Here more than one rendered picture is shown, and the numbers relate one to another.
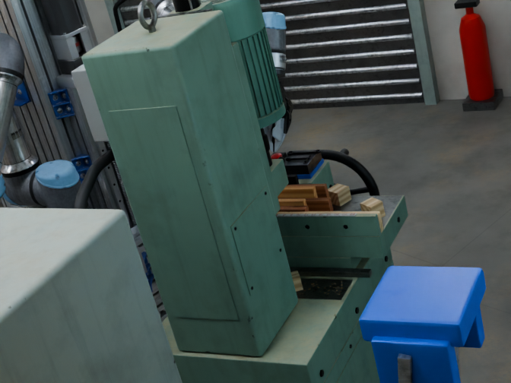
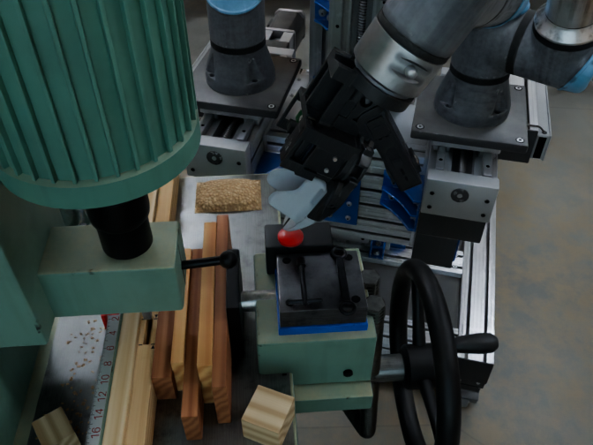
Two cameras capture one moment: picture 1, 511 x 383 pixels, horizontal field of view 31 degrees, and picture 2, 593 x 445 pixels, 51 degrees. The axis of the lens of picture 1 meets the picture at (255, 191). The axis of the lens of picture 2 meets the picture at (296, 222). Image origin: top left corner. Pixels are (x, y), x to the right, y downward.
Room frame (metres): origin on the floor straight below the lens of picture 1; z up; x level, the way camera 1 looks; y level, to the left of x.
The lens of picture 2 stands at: (1.95, -0.49, 1.53)
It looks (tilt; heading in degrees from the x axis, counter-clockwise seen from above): 44 degrees down; 55
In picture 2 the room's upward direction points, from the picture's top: straight up
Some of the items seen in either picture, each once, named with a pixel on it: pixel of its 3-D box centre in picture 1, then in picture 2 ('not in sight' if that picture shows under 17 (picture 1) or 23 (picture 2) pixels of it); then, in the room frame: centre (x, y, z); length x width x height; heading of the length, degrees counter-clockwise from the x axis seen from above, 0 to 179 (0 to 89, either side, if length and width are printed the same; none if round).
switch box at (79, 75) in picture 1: (106, 97); not in sight; (1.86, 0.25, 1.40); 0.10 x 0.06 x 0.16; 149
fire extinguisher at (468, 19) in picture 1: (476, 53); not in sight; (4.71, -1.36, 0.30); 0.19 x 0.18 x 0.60; 146
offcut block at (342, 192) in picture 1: (338, 194); (268, 417); (2.12, -0.21, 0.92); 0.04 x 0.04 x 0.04; 33
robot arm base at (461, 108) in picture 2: not in sight; (476, 86); (2.87, 0.18, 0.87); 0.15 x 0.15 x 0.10
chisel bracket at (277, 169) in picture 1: (262, 186); (117, 272); (2.05, -0.02, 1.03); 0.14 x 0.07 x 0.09; 149
